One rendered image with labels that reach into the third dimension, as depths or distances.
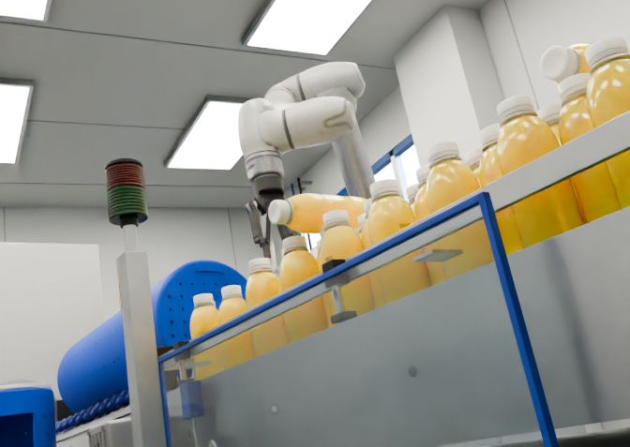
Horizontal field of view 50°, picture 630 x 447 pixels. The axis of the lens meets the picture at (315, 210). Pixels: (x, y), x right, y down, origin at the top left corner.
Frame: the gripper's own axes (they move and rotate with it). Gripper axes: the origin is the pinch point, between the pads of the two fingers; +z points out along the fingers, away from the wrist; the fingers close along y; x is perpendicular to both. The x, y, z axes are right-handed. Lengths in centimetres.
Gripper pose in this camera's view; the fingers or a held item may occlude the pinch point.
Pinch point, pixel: (279, 260)
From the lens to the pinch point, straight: 160.9
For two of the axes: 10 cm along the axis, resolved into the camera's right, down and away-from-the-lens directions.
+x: 5.5, -3.6, -7.5
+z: 1.7, 9.3, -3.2
